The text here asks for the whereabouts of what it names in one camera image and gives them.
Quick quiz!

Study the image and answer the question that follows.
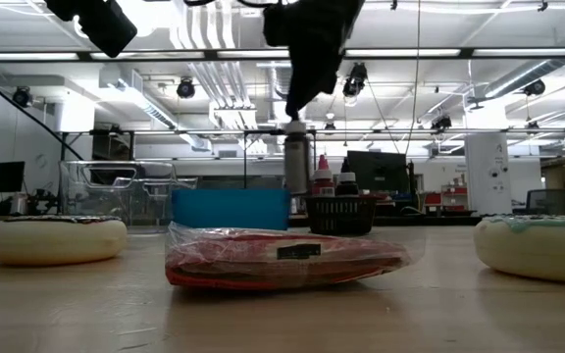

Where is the clear plastic bin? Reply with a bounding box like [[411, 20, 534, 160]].
[[58, 160, 199, 231]]

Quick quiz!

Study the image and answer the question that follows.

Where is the red popcorn packet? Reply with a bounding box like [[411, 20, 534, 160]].
[[164, 221, 426, 291]]

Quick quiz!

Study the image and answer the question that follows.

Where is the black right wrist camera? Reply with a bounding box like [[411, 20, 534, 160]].
[[262, 2, 291, 49]]

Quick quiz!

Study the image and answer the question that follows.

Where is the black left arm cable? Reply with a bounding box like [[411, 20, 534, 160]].
[[0, 62, 86, 162]]

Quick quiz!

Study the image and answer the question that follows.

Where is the black slotted plastic basket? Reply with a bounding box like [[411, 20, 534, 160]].
[[303, 194, 381, 236]]

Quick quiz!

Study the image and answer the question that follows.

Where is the chocolate frosted toy donut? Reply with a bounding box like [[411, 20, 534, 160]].
[[0, 214, 128, 268]]

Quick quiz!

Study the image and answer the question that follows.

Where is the white pillar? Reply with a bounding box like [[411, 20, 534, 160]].
[[464, 132, 513, 216]]

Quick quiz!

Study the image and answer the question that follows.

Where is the black computer monitor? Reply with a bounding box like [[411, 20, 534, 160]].
[[0, 161, 26, 193], [345, 150, 410, 195]]

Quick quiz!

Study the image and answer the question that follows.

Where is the black food colouring bottle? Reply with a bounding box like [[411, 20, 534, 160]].
[[283, 121, 312, 196], [335, 156, 361, 197]]

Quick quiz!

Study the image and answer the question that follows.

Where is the black metal room frame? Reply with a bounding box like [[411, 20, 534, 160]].
[[59, 127, 319, 190]]

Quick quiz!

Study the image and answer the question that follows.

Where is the black aluminium table frame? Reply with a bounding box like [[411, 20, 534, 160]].
[[289, 215, 483, 227]]

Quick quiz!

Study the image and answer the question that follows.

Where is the blue plastic bin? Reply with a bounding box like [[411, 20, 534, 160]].
[[170, 188, 292, 231]]

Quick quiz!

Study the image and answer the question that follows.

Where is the red storage shelf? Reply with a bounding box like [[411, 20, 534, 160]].
[[423, 184, 470, 213]]

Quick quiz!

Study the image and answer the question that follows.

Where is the green frosted toy donut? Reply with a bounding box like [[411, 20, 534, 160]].
[[473, 214, 565, 286]]

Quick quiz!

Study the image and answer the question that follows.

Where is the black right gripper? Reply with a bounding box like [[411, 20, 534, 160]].
[[284, 0, 365, 123]]

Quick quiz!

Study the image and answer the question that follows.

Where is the pink food colouring bottle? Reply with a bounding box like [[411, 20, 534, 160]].
[[311, 154, 335, 197]]

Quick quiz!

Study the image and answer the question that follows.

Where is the silver canister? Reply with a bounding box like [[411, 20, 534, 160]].
[[10, 192, 28, 216]]

